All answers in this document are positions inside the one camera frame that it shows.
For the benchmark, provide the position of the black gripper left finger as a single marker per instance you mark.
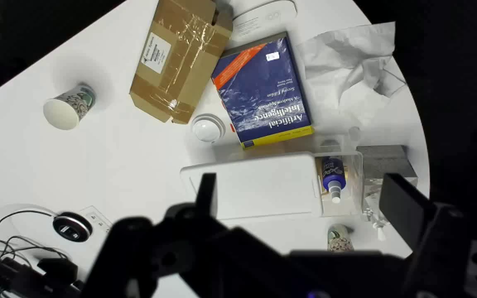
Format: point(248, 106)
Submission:
point(205, 192)

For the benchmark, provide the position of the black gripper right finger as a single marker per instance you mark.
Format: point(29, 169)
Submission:
point(405, 212)

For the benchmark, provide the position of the blue spray bottle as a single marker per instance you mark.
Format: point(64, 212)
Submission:
point(333, 177)

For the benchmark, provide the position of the white flat tray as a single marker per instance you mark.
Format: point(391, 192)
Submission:
point(265, 184)

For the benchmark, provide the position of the small round white lid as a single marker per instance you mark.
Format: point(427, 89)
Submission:
point(207, 127)

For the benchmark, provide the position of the patterned paper cup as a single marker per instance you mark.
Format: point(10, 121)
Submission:
point(68, 106)
point(339, 238)

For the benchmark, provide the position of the blue book with yellow edge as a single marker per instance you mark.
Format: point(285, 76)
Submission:
point(263, 91)

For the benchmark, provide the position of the flattened brown cardboard box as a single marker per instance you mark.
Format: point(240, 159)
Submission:
point(180, 60)

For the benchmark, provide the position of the round black table grommet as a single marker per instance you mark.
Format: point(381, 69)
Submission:
point(73, 225)

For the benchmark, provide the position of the crumpled white tissue paper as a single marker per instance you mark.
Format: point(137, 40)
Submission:
point(351, 58)

